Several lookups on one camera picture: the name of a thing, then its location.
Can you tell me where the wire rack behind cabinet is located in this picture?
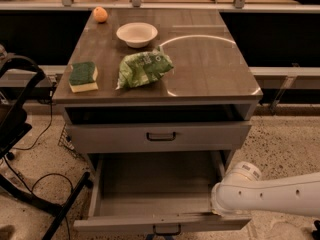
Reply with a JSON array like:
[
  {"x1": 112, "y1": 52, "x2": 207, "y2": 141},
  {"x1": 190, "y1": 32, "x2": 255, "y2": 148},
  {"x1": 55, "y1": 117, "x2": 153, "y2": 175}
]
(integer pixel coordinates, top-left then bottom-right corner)
[{"x1": 58, "y1": 126, "x2": 83, "y2": 159}]

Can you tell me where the grey top drawer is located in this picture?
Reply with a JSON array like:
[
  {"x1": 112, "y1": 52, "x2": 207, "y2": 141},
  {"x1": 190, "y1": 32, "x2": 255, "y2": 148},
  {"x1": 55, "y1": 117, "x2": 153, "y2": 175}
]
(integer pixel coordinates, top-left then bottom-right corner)
[{"x1": 66, "y1": 121, "x2": 251, "y2": 154}]

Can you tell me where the green chip bag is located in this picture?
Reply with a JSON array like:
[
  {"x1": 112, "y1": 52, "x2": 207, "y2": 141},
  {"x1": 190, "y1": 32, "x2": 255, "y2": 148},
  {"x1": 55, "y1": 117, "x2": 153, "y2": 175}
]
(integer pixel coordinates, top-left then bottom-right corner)
[{"x1": 116, "y1": 46, "x2": 174, "y2": 89}]

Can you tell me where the grey drawer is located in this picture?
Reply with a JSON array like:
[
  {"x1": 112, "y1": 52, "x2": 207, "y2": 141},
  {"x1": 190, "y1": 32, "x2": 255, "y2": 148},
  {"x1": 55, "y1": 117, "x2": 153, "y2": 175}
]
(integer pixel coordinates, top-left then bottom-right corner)
[
  {"x1": 74, "y1": 151, "x2": 251, "y2": 236},
  {"x1": 66, "y1": 121, "x2": 251, "y2": 154}
]

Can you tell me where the orange fruit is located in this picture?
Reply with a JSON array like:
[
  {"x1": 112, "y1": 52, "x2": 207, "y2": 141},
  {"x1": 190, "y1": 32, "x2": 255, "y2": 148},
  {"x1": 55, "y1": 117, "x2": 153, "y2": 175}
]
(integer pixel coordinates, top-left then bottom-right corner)
[{"x1": 93, "y1": 7, "x2": 108, "y2": 23}]

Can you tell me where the black metal stand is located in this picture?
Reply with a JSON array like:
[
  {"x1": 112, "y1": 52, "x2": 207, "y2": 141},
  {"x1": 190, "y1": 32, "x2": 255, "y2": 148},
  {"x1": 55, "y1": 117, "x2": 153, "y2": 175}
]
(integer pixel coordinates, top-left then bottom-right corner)
[{"x1": 0, "y1": 54, "x2": 93, "y2": 240}]

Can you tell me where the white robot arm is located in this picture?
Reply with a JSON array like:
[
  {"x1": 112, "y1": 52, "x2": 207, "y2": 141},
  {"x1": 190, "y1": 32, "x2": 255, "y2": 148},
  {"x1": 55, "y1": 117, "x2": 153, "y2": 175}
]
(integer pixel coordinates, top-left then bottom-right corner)
[{"x1": 211, "y1": 162, "x2": 320, "y2": 217}]

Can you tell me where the white bowl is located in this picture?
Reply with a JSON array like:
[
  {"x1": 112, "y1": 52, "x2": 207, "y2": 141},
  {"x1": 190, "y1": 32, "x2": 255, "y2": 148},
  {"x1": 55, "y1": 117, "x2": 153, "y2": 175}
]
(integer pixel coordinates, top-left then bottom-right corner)
[{"x1": 116, "y1": 22, "x2": 158, "y2": 48}]

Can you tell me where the grey drawer cabinet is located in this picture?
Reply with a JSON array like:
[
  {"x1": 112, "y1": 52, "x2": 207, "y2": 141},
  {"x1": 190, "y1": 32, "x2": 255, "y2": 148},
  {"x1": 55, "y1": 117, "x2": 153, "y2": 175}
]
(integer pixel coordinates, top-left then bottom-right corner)
[{"x1": 54, "y1": 8, "x2": 262, "y2": 166}]

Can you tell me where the black floor cable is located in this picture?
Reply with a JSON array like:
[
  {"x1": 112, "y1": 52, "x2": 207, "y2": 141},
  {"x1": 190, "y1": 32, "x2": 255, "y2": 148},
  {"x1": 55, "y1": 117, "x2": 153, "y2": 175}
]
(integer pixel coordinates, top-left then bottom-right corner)
[{"x1": 2, "y1": 90, "x2": 74, "y2": 240}]

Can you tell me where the green yellow sponge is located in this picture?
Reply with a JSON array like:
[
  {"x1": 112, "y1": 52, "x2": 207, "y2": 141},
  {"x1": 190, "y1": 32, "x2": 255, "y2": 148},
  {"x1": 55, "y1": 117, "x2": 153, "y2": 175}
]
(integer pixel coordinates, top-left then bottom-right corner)
[{"x1": 69, "y1": 61, "x2": 98, "y2": 93}]

